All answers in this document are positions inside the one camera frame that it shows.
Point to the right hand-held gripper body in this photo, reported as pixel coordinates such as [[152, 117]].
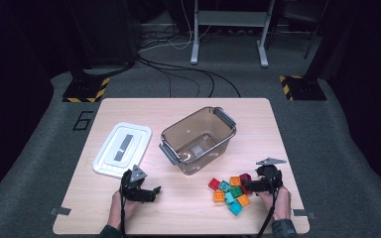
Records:
[[271, 177]]

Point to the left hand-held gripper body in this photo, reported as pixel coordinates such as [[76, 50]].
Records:
[[132, 190]]

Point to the orange toy brick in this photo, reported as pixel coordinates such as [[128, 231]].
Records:
[[235, 181]]

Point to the pile of coloured toy blocks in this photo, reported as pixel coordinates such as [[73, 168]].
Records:
[[235, 192]]

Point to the large cyan toy brick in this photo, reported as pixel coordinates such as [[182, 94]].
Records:
[[235, 208]]

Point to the white plastic box lid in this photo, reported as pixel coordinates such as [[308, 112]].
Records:
[[109, 158]]

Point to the clear brown storage box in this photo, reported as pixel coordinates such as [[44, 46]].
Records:
[[178, 132]]

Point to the person's left hand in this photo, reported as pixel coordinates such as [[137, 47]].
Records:
[[117, 211]]

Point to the person's right hand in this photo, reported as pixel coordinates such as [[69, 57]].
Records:
[[282, 205]]

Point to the black stand with striped base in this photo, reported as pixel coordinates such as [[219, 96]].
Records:
[[306, 89], [84, 89]]

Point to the white desk frame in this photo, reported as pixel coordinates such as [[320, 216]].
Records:
[[231, 18]]

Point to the dark metal frame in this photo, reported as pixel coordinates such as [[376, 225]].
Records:
[[297, 15]]

